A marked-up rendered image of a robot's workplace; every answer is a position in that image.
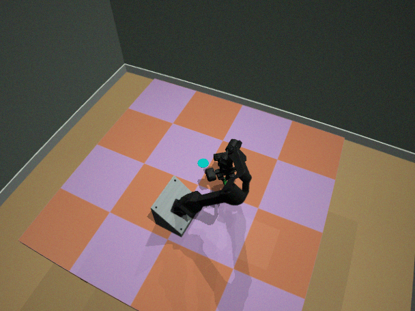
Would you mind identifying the teal circle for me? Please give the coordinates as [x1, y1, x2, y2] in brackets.
[198, 159, 209, 168]

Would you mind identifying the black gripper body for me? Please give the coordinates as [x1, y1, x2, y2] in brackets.
[205, 164, 236, 181]

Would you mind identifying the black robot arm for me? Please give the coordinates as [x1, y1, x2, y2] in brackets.
[170, 139, 252, 217]

